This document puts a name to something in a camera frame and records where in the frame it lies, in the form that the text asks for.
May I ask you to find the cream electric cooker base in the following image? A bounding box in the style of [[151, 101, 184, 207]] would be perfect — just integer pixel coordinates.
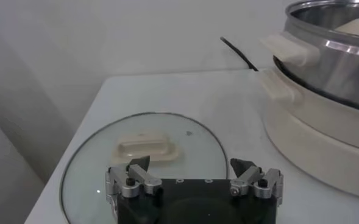
[[260, 68, 359, 200]]

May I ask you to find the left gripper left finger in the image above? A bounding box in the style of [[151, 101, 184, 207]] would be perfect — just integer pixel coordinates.
[[105, 155, 163, 198]]

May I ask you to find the round glass lid cream handle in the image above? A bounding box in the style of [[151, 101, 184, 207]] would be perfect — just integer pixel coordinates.
[[59, 111, 229, 224]]

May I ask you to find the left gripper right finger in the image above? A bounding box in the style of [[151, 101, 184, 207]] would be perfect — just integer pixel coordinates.
[[229, 158, 284, 200]]

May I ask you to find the black cooker power cord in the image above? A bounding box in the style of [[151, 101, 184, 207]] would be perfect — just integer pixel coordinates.
[[220, 36, 259, 72]]

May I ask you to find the stainless steel steamer basket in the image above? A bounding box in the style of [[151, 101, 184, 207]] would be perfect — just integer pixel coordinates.
[[260, 0, 359, 112]]

